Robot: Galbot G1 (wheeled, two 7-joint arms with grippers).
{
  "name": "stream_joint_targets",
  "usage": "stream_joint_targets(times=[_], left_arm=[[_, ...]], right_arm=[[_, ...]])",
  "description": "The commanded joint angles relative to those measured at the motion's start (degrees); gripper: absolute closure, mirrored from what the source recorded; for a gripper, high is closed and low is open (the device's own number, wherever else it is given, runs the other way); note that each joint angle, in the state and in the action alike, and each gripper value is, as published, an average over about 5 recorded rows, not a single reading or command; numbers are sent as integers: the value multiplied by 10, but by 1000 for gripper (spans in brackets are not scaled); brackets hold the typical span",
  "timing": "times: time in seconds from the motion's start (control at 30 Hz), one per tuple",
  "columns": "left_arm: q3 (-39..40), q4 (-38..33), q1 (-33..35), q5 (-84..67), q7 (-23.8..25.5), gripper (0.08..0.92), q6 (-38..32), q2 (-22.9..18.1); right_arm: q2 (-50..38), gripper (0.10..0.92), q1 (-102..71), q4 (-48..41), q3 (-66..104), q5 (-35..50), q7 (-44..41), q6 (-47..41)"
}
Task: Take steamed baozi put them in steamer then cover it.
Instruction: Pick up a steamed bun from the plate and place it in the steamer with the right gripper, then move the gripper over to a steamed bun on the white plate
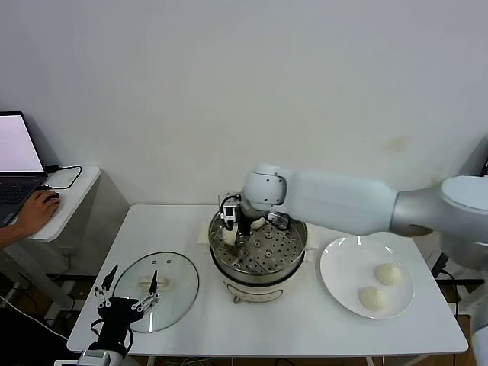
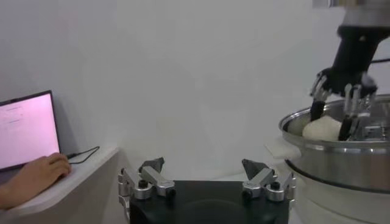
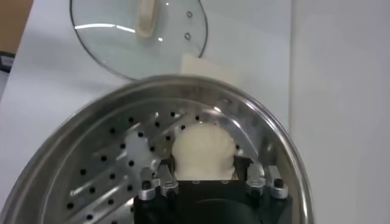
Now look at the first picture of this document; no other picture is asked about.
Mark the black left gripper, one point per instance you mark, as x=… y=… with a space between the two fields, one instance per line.
x=116 y=320

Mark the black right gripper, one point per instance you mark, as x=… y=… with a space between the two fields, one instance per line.
x=244 y=219

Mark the white steamed baozi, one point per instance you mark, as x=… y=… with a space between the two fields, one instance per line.
x=228 y=238
x=373 y=298
x=259 y=223
x=388 y=274

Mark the round glass pot lid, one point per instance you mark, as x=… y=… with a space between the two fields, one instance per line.
x=175 y=274

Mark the person's bare forearm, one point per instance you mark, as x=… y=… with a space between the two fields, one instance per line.
x=7 y=238

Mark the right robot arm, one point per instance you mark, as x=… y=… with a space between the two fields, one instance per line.
x=343 y=202

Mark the stainless steel steamer basket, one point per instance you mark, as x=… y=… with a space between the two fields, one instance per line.
x=274 y=251

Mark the person's bare hand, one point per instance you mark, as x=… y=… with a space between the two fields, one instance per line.
x=36 y=215

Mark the white rounded side table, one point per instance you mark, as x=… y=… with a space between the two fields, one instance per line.
x=76 y=190

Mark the white round plate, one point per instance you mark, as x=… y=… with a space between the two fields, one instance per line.
x=350 y=267

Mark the black computer mouse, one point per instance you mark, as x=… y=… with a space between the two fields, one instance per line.
x=55 y=195

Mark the dark laptop with lit screen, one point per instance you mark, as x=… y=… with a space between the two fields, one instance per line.
x=15 y=190

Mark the white labelled side table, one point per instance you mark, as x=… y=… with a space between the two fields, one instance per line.
x=467 y=301

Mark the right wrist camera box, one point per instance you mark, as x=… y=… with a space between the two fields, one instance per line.
x=228 y=212

